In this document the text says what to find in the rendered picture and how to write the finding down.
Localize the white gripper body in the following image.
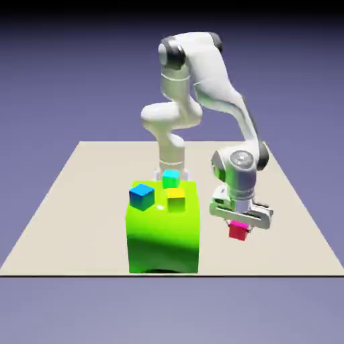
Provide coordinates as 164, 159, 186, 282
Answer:
209, 199, 274, 230

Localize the small pink cube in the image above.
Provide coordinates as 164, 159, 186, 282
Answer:
228, 220, 249, 242

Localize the small yellow cube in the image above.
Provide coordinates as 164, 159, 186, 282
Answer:
165, 187, 187, 213

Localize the small cyan cube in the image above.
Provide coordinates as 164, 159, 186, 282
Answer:
161, 169, 181, 189

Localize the small blue cube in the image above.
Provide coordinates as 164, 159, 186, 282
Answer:
128, 183, 156, 212

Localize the large green box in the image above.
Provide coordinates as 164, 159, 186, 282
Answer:
125, 180, 201, 275

